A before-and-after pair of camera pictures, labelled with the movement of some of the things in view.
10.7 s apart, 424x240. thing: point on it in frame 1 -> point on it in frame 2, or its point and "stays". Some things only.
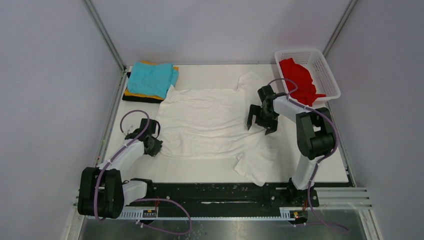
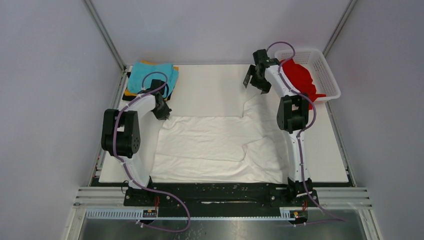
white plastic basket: (313, 60) stays
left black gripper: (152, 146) -> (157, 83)
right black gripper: (271, 125) -> (264, 87)
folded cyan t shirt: (153, 79) stays
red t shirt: (306, 92) stays
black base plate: (243, 195) stays
